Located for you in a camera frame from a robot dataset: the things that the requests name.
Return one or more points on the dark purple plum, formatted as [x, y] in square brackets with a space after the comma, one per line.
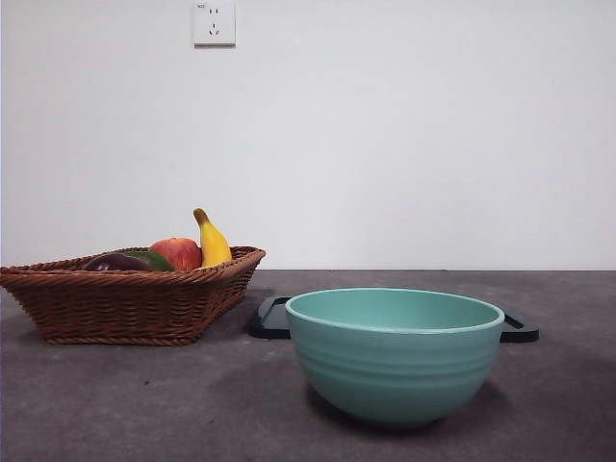
[113, 262]

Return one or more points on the teal ribbed bowl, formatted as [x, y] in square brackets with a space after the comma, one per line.
[394, 375]

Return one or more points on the brown wicker basket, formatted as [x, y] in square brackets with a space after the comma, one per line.
[120, 308]

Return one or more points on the yellow banana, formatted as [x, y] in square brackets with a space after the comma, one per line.
[214, 245]

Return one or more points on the green mango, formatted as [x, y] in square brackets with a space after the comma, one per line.
[159, 260]

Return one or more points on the red apple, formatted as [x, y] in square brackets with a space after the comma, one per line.
[180, 252]

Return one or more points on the white wall socket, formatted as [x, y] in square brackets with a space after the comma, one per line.
[214, 24]

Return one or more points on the black rectangular tray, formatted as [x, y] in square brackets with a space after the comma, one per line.
[269, 322]

